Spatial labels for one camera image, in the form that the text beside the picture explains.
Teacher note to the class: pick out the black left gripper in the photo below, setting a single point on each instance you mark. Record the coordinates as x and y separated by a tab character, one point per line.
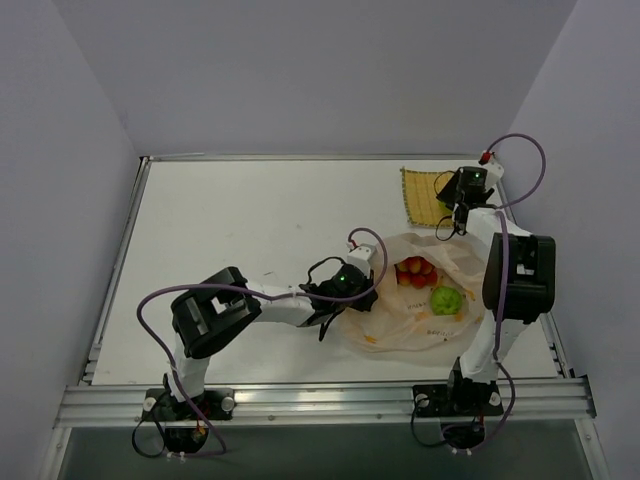
364	298

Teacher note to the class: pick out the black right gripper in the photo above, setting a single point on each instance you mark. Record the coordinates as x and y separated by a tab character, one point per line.
460	212

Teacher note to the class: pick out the translucent printed plastic bag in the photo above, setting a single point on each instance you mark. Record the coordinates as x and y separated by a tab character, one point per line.
402	319

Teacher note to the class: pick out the green fake pear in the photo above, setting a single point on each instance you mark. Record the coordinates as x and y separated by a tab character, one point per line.
445	301

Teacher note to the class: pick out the green fake apple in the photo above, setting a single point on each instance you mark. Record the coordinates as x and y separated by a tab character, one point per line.
445	210

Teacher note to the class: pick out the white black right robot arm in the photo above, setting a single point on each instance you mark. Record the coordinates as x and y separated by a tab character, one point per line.
518	286

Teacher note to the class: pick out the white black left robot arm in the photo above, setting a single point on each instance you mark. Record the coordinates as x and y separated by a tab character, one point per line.
208	320

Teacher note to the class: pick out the red fake cherry tomatoes bunch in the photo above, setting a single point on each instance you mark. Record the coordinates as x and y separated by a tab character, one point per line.
416	272

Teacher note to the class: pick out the yellow woven bamboo mat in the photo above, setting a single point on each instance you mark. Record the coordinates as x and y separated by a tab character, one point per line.
419	197

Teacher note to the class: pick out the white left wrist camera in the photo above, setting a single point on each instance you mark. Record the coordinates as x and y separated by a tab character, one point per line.
361	257

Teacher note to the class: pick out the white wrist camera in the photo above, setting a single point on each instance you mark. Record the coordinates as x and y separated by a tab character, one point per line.
494	170
361	257

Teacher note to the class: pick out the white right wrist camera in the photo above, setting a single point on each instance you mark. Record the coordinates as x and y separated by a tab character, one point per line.
494	170

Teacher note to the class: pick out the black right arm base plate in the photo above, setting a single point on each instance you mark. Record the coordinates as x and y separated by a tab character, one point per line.
442	400

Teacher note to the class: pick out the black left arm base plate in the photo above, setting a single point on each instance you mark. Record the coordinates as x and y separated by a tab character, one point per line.
215	404

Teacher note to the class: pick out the aluminium front frame rail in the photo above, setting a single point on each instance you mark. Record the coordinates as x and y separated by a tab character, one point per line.
320	403

